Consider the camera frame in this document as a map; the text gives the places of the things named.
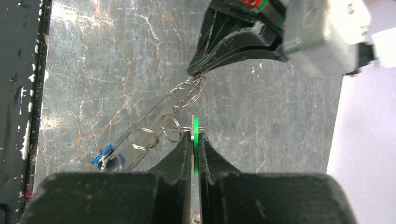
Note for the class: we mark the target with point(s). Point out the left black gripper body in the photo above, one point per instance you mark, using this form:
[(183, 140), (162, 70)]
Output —
[(248, 23)]

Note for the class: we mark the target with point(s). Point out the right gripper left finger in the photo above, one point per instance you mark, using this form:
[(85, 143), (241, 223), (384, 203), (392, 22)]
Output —
[(161, 195)]

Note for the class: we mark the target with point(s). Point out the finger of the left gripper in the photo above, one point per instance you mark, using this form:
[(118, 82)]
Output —
[(205, 45), (210, 63)]

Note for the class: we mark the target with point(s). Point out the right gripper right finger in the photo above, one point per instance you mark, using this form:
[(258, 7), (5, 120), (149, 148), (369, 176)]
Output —
[(230, 196)]

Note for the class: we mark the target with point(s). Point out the metal key organizer plate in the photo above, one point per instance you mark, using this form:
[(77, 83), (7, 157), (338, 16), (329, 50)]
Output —
[(135, 143)]

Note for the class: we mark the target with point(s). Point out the green key tag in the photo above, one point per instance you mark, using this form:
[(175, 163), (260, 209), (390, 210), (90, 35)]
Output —
[(195, 129)]

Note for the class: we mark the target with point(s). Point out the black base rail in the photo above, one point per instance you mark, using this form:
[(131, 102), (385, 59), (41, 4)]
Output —
[(23, 24)]

